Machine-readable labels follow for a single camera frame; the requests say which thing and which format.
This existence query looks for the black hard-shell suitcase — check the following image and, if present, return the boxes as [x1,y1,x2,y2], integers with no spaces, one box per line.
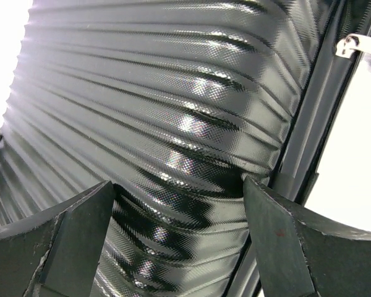
[0,1,371,296]

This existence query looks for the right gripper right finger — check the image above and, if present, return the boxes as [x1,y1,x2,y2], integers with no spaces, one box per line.
[244,178,371,296]

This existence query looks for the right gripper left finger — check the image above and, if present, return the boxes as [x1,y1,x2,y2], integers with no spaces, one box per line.
[0,181,114,296]

